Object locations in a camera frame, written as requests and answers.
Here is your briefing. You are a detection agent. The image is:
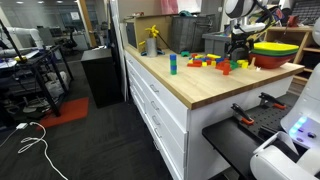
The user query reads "black orange bar clamp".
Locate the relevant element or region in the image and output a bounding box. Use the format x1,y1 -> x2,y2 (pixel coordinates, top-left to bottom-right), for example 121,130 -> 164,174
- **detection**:
230,102 -> 255,126
258,92 -> 287,110

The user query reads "black cabinet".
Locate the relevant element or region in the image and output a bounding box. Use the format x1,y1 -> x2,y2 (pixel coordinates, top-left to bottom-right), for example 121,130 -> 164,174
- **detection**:
80,48 -> 125,109

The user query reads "robot mounting platform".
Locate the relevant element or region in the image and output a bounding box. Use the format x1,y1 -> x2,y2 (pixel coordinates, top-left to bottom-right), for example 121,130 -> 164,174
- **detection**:
201,91 -> 303,180

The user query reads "teal cloth item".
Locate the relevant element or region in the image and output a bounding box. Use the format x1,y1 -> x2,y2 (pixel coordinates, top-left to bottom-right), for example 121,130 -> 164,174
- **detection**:
178,9 -> 194,18

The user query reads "wooden shelf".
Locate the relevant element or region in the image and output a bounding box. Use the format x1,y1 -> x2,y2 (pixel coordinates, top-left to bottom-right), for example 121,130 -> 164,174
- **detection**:
264,25 -> 320,96

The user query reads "red plastic bowl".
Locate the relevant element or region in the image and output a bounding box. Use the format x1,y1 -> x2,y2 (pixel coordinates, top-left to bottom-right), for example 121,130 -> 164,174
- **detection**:
249,53 -> 296,70

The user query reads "white drawer cabinet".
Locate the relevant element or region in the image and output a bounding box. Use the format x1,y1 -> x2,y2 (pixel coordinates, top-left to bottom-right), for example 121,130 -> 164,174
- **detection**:
124,49 -> 294,180

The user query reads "blue handled tool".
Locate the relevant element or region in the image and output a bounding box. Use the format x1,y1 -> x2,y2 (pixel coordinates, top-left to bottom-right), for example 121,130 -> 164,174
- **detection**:
139,48 -> 166,57

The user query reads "brown cardboard box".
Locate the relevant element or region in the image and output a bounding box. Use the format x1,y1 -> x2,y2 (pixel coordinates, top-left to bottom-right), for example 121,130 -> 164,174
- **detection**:
126,14 -> 174,51

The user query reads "wooden post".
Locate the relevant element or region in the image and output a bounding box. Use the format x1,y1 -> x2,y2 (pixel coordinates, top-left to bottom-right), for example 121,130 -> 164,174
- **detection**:
76,0 -> 98,48

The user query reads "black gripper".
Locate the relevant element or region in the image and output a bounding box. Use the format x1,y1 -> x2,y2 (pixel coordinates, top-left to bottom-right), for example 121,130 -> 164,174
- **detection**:
229,32 -> 256,63

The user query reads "yellow spring clamp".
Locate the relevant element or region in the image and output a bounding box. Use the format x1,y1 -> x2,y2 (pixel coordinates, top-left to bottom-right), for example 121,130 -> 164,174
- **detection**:
144,24 -> 160,39

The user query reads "black office chair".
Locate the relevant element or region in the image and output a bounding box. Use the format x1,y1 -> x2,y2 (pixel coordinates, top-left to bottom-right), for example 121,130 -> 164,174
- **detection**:
63,28 -> 79,51

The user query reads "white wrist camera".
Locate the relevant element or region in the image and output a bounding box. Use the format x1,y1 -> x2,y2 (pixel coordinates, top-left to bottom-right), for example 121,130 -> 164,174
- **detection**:
232,22 -> 267,35

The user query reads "red floor mat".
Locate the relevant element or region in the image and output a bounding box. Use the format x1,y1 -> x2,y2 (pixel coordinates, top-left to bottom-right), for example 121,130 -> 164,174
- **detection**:
36,96 -> 90,129

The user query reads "green plastic bowl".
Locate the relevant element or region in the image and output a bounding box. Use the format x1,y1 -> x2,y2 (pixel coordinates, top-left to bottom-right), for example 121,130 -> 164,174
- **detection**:
251,48 -> 299,57

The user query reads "white cable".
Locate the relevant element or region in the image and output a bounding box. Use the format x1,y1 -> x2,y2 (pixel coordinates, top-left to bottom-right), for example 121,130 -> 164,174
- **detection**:
0,121 -> 69,180

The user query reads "black pegboard plate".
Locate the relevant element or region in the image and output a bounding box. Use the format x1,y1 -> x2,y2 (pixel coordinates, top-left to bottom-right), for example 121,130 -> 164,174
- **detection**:
239,96 -> 301,141

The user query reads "grey fabric storage bin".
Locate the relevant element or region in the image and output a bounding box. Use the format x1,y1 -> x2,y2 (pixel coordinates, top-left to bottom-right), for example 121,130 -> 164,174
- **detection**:
170,14 -> 216,54

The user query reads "black ribbed panel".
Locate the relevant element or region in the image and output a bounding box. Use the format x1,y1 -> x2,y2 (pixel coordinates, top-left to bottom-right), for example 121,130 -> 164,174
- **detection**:
290,0 -> 320,26

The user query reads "pink sheet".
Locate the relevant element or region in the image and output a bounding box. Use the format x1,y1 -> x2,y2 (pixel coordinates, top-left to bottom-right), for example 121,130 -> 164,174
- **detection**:
160,0 -> 179,15

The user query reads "natural wood piece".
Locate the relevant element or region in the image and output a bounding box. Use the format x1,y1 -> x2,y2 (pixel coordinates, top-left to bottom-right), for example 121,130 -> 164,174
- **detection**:
249,57 -> 258,70

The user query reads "black frame desk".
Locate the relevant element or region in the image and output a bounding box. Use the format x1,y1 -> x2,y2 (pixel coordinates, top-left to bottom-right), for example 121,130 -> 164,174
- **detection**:
0,18 -> 74,118

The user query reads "silver metal tin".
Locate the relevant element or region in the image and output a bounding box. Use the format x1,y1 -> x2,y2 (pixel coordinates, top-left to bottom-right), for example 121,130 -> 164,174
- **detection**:
146,37 -> 158,58

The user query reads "white sheet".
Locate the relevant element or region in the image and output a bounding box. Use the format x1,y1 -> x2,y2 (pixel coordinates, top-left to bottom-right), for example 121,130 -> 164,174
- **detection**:
176,0 -> 203,14

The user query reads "grey plastic bin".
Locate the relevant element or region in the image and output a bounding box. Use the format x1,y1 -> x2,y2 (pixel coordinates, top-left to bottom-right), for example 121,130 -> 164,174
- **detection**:
202,31 -> 234,58

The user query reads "wooden blocks cardboard box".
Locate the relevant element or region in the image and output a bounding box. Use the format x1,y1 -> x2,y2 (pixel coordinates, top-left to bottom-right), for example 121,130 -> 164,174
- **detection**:
263,5 -> 286,28

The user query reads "red cylinder block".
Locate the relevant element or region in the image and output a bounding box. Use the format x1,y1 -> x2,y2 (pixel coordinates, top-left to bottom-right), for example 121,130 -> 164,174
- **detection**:
222,63 -> 231,76

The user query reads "red object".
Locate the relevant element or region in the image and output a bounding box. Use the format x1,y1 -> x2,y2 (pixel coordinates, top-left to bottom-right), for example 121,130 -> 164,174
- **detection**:
287,14 -> 300,28

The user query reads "yellow plastic bowl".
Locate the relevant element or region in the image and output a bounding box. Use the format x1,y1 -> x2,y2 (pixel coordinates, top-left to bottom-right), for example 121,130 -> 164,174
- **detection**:
253,41 -> 300,52

